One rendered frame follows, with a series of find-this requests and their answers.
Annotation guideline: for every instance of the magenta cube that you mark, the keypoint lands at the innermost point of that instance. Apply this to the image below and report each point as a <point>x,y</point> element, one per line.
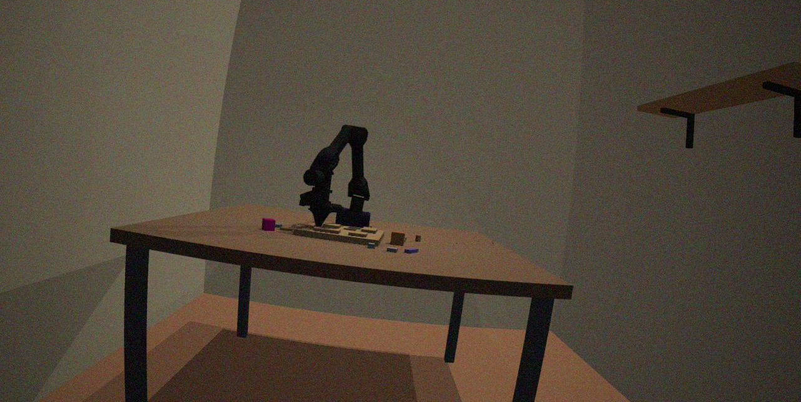
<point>268,224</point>

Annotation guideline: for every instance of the tan puzzle board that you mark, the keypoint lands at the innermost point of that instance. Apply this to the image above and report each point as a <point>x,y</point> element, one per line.
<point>341,233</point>

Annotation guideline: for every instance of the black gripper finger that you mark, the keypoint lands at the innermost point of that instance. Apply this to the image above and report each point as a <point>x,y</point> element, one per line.
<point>315,215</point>
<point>321,217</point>

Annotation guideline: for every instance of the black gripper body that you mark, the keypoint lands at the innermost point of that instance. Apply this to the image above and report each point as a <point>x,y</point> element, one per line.
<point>325,205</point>

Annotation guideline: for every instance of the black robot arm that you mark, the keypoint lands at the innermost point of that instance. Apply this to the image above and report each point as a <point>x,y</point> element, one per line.
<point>321,170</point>

